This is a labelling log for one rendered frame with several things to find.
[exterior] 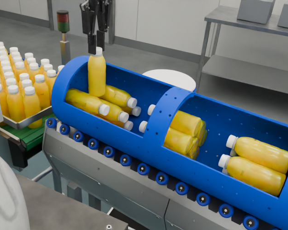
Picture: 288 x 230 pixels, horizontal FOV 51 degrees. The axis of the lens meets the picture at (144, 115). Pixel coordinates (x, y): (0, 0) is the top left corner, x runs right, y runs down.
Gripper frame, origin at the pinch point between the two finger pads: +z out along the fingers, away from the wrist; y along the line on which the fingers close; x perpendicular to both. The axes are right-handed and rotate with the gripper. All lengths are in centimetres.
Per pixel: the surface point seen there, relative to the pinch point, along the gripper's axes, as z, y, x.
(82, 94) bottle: 18.8, -5.9, 2.0
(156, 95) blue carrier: 19.5, 13.2, -19.0
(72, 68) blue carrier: 9.5, -6.3, 5.8
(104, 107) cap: 20.1, -6.2, -8.9
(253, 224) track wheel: 34, -11, -68
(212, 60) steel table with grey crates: 102, 271, 43
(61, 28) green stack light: 14, 33, 52
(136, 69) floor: 132, 240, 134
